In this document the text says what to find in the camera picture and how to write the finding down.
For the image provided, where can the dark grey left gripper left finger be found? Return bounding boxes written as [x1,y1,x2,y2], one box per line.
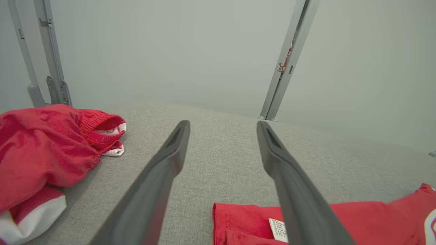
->
[90,120,190,245]

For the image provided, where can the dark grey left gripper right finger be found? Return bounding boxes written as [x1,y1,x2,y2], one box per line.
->
[256,120,356,245]

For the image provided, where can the red white Bulls jersey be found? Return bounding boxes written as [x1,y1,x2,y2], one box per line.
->
[213,183,436,245]

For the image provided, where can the red Bulls shorts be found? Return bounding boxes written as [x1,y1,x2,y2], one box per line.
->
[0,104,127,245]

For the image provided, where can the grey metal partition post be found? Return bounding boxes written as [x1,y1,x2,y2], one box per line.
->
[259,0,321,121]
[7,0,73,108]

